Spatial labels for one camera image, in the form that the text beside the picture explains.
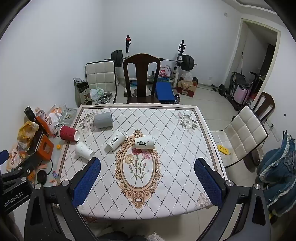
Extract dark printed carton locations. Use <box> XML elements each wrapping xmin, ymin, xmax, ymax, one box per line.
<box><xmin>73</xmin><ymin>77</ymin><xmax>92</xmax><ymax>106</ymax></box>

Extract small dumbbell bar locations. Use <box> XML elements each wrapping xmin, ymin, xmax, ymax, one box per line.
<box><xmin>211</xmin><ymin>84</ymin><xmax>226</xmax><ymax>95</ymax></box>

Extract white cup black print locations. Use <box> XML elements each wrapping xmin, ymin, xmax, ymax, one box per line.
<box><xmin>106</xmin><ymin>129</ymin><xmax>126</xmax><ymax>150</ymax></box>
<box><xmin>135</xmin><ymin>135</ymin><xmax>154</xmax><ymax>149</ymax></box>

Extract metal bowl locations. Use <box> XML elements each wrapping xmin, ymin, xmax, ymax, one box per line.
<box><xmin>99</xmin><ymin>92</ymin><xmax>113</xmax><ymax>104</ymax></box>

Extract white green plastic bag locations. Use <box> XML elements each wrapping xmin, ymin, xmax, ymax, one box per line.
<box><xmin>90</xmin><ymin>87</ymin><xmax>105</xmax><ymax>100</ymax></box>

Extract orange box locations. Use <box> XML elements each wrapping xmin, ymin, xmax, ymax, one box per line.
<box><xmin>34</xmin><ymin>136</ymin><xmax>55</xmax><ymax>162</ymax></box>

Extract red ribbed cup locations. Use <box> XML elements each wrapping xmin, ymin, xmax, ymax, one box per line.
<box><xmin>60</xmin><ymin>125</ymin><xmax>80</xmax><ymax>142</ymax></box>

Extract black bottle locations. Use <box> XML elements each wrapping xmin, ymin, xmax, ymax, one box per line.
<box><xmin>24</xmin><ymin>106</ymin><xmax>39</xmax><ymax>123</ymax></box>

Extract red brown cardboard box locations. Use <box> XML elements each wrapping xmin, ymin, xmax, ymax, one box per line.
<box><xmin>177</xmin><ymin>77</ymin><xmax>198</xmax><ymax>97</ymax></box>

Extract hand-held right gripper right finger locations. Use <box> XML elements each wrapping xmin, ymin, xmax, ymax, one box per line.
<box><xmin>194</xmin><ymin>158</ymin><xmax>271</xmax><ymax>241</ymax></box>

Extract orange packet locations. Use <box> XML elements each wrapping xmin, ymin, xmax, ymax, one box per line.
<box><xmin>36</xmin><ymin>111</ymin><xmax>53</xmax><ymax>136</ymax></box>

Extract glass ashtray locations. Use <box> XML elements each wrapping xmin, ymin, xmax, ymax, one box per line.
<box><xmin>60</xmin><ymin>108</ymin><xmax>77</xmax><ymax>125</ymax></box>

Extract white padded chair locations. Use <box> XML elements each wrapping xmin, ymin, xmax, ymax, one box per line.
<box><xmin>85</xmin><ymin>61</ymin><xmax>118</xmax><ymax>104</ymax></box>
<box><xmin>210</xmin><ymin>105</ymin><xmax>269</xmax><ymax>168</ymax></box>

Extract pink suitcase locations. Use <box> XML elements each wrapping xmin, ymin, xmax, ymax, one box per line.
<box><xmin>233</xmin><ymin>85</ymin><xmax>249</xmax><ymax>105</ymax></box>

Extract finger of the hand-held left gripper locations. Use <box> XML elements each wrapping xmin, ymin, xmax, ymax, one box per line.
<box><xmin>0</xmin><ymin>150</ymin><xmax>9</xmax><ymax>166</ymax></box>
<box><xmin>3</xmin><ymin>155</ymin><xmax>41</xmax><ymax>182</ymax></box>

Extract white barbell rack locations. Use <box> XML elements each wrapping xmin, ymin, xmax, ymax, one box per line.
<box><xmin>121</xmin><ymin>35</ymin><xmax>185</xmax><ymax>87</ymax></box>

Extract blue denim clothes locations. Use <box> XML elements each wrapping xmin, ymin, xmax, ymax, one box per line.
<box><xmin>256</xmin><ymin>133</ymin><xmax>296</xmax><ymax>216</ymax></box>

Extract grey cup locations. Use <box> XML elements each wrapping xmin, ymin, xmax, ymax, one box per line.
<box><xmin>94</xmin><ymin>112</ymin><xmax>114</xmax><ymax>129</ymax></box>

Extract black folding cart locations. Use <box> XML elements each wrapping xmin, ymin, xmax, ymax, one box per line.
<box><xmin>230</xmin><ymin>71</ymin><xmax>246</xmax><ymax>98</ymax></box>

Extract yellow plastic bag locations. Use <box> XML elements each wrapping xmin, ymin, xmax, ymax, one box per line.
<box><xmin>18</xmin><ymin>121</ymin><xmax>40</xmax><ymax>151</ymax></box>

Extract blue weight bench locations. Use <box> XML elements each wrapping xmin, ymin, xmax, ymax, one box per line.
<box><xmin>155</xmin><ymin>83</ymin><xmax>176</xmax><ymax>103</ymax></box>

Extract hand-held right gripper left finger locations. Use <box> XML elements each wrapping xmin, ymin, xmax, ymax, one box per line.
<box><xmin>24</xmin><ymin>157</ymin><xmax>101</xmax><ymax>241</ymax></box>

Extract black barbell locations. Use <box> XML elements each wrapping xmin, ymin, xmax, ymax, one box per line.
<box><xmin>110</xmin><ymin>50</ymin><xmax>198</xmax><ymax>71</ymax></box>

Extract red white plastic bag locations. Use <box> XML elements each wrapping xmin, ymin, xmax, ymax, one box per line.
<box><xmin>159</xmin><ymin>66</ymin><xmax>171</xmax><ymax>79</ymax></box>

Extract printed snack packet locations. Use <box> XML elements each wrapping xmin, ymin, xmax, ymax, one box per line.
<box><xmin>8</xmin><ymin>148</ymin><xmax>24</xmax><ymax>168</ymax></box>

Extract white cup faint print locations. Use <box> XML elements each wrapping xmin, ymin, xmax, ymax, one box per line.
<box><xmin>74</xmin><ymin>142</ymin><xmax>95</xmax><ymax>160</ymax></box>

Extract dark wooden chair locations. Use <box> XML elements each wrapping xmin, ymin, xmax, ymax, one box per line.
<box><xmin>251</xmin><ymin>92</ymin><xmax>275</xmax><ymax>121</ymax></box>
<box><xmin>123</xmin><ymin>54</ymin><xmax>161</xmax><ymax>104</ymax></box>

